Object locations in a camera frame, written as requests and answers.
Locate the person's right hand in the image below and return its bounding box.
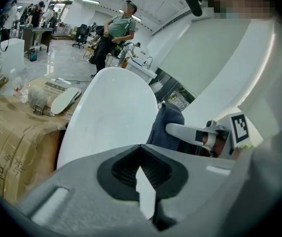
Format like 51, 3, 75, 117
199, 134, 229, 158

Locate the person's white shirt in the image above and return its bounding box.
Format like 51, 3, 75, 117
190, 16, 282, 155

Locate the white bathtub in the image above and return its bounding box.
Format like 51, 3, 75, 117
56, 67, 159, 219

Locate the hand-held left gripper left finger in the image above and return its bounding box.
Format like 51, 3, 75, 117
14, 144, 154, 237

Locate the black office chair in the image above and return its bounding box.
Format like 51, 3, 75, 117
72, 24, 89, 49

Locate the large taped cardboard box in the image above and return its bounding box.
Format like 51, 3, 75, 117
0, 77, 82, 205

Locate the black framed window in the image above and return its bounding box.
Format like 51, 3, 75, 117
155, 67, 196, 111

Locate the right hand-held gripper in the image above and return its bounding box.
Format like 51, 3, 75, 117
165, 111, 253, 160

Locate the dark blue cleaning cloth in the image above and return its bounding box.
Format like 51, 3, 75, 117
146, 102, 198, 156

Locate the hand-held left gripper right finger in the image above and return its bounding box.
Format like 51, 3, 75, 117
140, 144, 254, 237

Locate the clear plastic bottle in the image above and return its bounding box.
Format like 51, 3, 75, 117
6, 68, 25, 96

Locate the dark wooden desk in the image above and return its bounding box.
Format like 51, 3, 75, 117
21, 27, 54, 54

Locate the teal waste bin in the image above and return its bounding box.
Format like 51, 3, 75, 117
29, 47, 39, 62

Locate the white sink cabinet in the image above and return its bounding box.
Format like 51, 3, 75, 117
125, 57, 158, 85

